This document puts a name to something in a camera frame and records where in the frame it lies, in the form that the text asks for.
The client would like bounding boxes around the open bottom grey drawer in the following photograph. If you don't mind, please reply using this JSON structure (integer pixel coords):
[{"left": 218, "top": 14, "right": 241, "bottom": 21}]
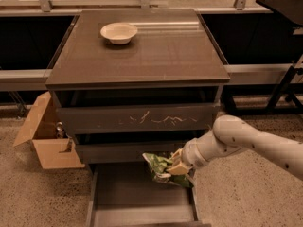
[{"left": 85, "top": 162, "right": 211, "bottom": 227}]

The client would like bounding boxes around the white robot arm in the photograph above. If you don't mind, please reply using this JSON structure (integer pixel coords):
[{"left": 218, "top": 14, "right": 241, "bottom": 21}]
[{"left": 168, "top": 114, "right": 303, "bottom": 180}]

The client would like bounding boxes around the green jalapeno chip bag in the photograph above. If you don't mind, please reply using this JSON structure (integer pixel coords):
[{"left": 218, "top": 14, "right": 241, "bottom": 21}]
[{"left": 142, "top": 153, "right": 193, "bottom": 188}]

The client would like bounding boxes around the open cardboard box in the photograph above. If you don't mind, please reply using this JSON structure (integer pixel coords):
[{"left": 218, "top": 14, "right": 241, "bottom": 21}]
[{"left": 13, "top": 92, "right": 85, "bottom": 169}]

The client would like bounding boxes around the metal can in box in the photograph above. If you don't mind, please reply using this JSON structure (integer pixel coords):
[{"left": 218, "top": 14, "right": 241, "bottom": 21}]
[{"left": 56, "top": 122, "right": 65, "bottom": 138}]

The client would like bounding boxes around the middle grey drawer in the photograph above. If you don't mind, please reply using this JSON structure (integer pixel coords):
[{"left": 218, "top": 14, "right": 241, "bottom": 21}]
[{"left": 76, "top": 130, "right": 205, "bottom": 164}]

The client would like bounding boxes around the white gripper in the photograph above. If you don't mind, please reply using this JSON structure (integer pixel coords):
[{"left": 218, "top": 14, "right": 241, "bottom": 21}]
[{"left": 167, "top": 138, "right": 209, "bottom": 175}]

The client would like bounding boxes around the metal window railing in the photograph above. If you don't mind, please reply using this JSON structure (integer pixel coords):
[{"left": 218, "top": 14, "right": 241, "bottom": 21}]
[{"left": 0, "top": 0, "right": 291, "bottom": 91}]

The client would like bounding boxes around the white ceramic bowl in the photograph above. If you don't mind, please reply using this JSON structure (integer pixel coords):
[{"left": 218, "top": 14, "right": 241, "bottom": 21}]
[{"left": 100, "top": 23, "right": 138, "bottom": 45}]

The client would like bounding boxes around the top grey drawer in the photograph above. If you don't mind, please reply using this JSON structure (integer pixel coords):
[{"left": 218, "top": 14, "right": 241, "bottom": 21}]
[{"left": 54, "top": 86, "right": 220, "bottom": 134}]

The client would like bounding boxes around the dark grey drawer cabinet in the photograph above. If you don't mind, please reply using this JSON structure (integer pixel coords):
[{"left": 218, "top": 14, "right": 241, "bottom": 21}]
[{"left": 45, "top": 9, "right": 231, "bottom": 227}]

